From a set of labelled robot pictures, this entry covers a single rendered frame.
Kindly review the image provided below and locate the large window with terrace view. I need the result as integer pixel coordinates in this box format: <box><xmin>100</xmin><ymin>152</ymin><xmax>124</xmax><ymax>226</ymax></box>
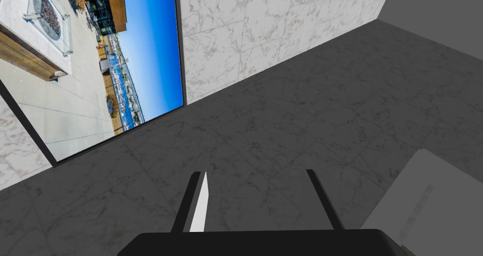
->
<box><xmin>0</xmin><ymin>0</ymin><xmax>188</xmax><ymax>168</ymax></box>

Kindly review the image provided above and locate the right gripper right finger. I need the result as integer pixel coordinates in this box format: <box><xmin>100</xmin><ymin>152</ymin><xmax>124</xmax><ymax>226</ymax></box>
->
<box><xmin>305</xmin><ymin>169</ymin><xmax>345</xmax><ymax>231</ymax></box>

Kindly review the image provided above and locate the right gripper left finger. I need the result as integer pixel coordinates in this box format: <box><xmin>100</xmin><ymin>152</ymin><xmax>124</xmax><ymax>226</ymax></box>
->
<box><xmin>171</xmin><ymin>171</ymin><xmax>209</xmax><ymax>233</ymax></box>

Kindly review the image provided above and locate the grey flat-topped cabinet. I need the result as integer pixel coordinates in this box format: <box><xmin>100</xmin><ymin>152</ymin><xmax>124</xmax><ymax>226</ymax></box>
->
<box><xmin>360</xmin><ymin>148</ymin><xmax>483</xmax><ymax>256</ymax></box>

